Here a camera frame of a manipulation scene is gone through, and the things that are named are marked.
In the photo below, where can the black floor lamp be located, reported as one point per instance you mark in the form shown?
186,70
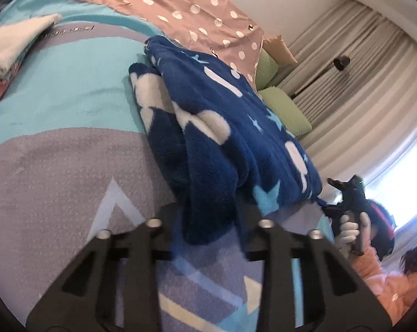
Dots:
339,63

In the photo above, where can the teal grey bed sheet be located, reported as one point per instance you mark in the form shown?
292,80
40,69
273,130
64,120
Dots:
74,158

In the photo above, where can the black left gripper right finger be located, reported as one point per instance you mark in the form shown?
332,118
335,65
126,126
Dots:
306,283

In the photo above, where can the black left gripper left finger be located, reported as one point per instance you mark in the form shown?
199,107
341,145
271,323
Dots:
111,284

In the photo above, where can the white gloved right hand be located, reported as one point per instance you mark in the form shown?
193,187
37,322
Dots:
349,231

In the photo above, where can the green pillow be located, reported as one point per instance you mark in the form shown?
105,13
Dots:
286,110
267,68

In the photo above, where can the beige curtain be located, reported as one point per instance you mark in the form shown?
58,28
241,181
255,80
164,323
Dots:
365,117

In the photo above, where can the folded white pink clothes stack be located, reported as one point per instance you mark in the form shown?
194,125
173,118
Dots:
15,42

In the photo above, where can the blue fleece star garment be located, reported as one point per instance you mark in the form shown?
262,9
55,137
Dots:
215,140

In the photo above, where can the beige pillow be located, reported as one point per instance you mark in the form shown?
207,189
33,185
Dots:
278,50

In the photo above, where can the green pillow near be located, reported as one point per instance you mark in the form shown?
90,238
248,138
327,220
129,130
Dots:
286,110

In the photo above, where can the pink sleeved right forearm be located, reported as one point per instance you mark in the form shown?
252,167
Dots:
396,291

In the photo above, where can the green pillow far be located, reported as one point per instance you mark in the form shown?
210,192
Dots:
267,68

